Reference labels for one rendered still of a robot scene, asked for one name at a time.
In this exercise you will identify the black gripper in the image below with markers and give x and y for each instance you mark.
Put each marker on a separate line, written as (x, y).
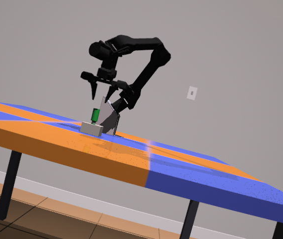
(114, 84)

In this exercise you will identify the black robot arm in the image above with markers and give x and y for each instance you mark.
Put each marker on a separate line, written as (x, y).
(125, 45)

